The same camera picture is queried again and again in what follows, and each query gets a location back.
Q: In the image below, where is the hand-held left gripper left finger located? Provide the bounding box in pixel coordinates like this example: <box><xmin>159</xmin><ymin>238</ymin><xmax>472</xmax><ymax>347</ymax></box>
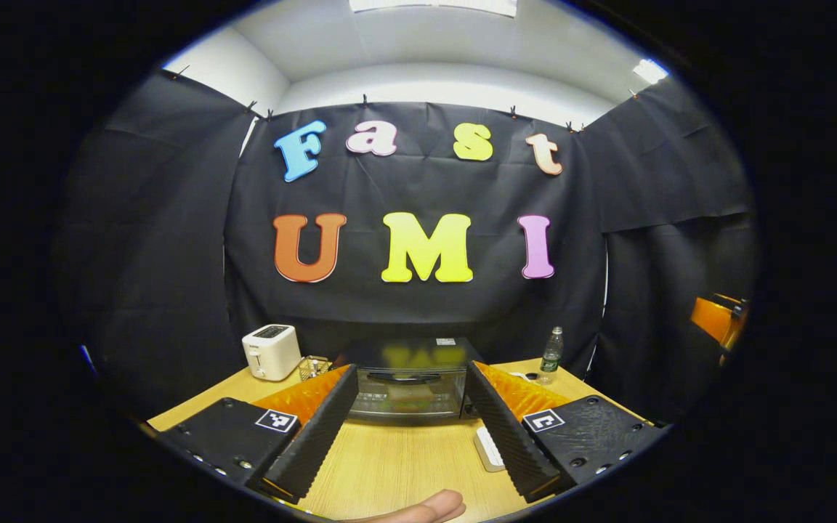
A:
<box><xmin>139</xmin><ymin>363</ymin><xmax>360</xmax><ymax>506</ymax></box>

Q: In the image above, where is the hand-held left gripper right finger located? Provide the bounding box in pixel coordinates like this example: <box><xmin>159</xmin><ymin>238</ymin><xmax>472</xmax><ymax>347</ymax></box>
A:
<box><xmin>464</xmin><ymin>361</ymin><xmax>666</xmax><ymax>503</ymax></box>

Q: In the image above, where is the black electric oven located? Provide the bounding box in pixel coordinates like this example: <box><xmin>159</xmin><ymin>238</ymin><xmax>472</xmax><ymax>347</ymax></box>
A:
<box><xmin>335</xmin><ymin>336</ymin><xmax>485</xmax><ymax>422</ymax></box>

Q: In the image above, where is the white rectangular container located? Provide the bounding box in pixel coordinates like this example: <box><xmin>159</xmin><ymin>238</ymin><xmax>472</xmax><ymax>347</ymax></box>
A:
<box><xmin>474</xmin><ymin>426</ymin><xmax>508</xmax><ymax>473</ymax></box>

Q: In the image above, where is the clear plastic water bottle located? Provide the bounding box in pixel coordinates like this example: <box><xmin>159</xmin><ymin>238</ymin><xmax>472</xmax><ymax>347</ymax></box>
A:
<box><xmin>537</xmin><ymin>326</ymin><xmax>565</xmax><ymax>386</ymax></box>

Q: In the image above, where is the white toaster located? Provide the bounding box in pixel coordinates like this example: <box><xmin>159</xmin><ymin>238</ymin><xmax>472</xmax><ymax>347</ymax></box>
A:
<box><xmin>242</xmin><ymin>324</ymin><xmax>302</xmax><ymax>381</ymax></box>

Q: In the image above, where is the small ceiling light panel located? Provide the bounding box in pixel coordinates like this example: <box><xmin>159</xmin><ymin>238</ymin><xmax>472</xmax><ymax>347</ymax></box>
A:
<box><xmin>633</xmin><ymin>58</ymin><xmax>670</xmax><ymax>86</ymax></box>

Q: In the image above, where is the black backdrop cloth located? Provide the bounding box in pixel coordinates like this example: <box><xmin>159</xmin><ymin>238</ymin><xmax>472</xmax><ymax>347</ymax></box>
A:
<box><xmin>55</xmin><ymin>69</ymin><xmax>757</xmax><ymax>426</ymax></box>

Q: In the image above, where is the row of black cloth clips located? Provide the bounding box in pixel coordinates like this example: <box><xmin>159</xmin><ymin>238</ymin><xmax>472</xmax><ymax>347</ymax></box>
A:
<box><xmin>171</xmin><ymin>65</ymin><xmax>641</xmax><ymax>135</ymax></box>

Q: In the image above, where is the rectangular ceiling light panel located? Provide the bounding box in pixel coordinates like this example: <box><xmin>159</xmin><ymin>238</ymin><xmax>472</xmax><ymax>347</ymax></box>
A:
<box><xmin>349</xmin><ymin>0</ymin><xmax>519</xmax><ymax>17</ymax></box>

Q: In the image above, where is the metal wire basket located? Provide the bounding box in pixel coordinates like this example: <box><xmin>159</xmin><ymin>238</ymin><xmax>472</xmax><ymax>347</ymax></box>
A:
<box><xmin>297</xmin><ymin>355</ymin><xmax>333</xmax><ymax>383</ymax></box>

